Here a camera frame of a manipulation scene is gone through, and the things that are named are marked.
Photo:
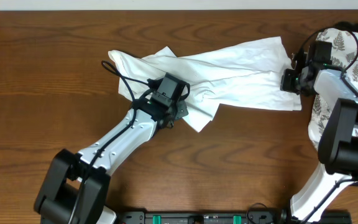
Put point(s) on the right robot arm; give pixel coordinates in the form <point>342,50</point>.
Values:
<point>338,146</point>

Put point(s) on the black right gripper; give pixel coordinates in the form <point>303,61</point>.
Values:
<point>288,81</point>

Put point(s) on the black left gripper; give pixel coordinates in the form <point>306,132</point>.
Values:
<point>179,109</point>

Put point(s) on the fern print cloth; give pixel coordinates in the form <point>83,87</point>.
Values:
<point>342,54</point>

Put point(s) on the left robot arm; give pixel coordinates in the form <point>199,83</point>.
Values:
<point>76,184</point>

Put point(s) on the black garment under pile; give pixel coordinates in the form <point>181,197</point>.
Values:
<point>347,26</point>

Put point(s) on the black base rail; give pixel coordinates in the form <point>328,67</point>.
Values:
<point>256,216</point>

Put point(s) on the white t-shirt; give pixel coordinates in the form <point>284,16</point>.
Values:
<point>243,75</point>

